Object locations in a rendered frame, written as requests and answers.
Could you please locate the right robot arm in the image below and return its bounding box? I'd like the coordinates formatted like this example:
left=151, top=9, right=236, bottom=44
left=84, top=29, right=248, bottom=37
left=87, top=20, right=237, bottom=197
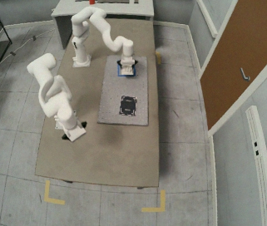
left=27, top=53, right=86, bottom=143

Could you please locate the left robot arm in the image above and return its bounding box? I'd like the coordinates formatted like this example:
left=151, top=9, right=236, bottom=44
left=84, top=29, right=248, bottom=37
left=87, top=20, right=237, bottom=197
left=72, top=7, right=135, bottom=66

